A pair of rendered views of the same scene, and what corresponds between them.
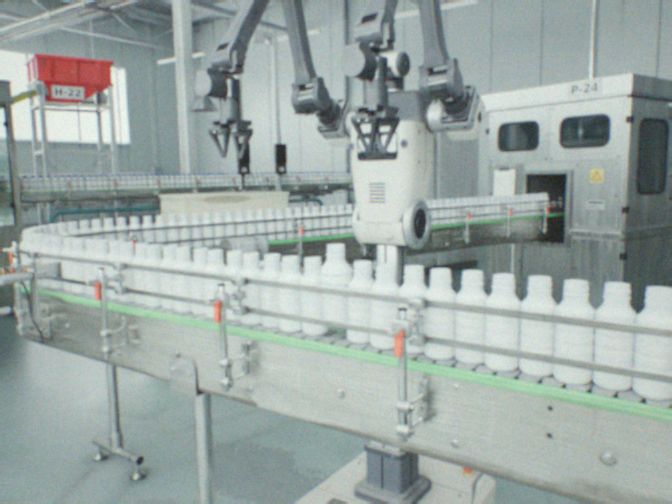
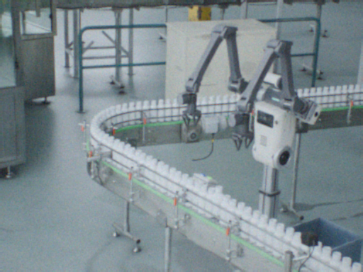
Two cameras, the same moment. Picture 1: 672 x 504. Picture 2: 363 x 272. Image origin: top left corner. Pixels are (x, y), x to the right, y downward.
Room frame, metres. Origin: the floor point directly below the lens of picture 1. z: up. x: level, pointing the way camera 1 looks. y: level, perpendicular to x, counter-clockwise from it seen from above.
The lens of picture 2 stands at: (-2.52, -0.82, 2.84)
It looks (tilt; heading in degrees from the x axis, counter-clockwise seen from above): 20 degrees down; 16
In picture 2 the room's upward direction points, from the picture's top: 2 degrees clockwise
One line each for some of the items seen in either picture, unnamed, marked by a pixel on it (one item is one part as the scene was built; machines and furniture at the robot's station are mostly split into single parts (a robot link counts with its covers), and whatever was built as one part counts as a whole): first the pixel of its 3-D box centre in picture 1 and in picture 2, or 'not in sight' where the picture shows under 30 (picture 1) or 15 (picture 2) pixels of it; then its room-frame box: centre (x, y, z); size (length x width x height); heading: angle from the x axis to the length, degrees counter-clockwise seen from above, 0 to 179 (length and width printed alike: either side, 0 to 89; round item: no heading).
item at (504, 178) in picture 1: (503, 186); not in sight; (4.95, -1.44, 1.22); 0.23 x 0.04 x 0.32; 37
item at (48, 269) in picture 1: (37, 306); (101, 169); (1.74, 0.92, 0.96); 0.23 x 0.10 x 0.27; 145
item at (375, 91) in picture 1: (375, 98); (243, 129); (1.32, -0.09, 1.51); 0.10 x 0.07 x 0.07; 144
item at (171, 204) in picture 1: (227, 253); (218, 76); (5.69, 1.08, 0.59); 1.10 x 0.62 x 1.18; 127
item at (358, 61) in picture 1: (366, 51); (239, 114); (1.28, -0.07, 1.60); 0.12 x 0.09 x 0.12; 147
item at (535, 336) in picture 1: (538, 325); (271, 234); (0.96, -0.34, 1.08); 0.06 x 0.06 x 0.17
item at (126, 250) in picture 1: (128, 271); (142, 166); (1.60, 0.58, 1.08); 0.06 x 0.06 x 0.17
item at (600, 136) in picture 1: (597, 209); not in sight; (5.09, -2.30, 1.00); 1.60 x 1.30 x 2.00; 127
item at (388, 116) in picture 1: (379, 131); (244, 140); (1.33, -0.10, 1.44); 0.07 x 0.07 x 0.09; 54
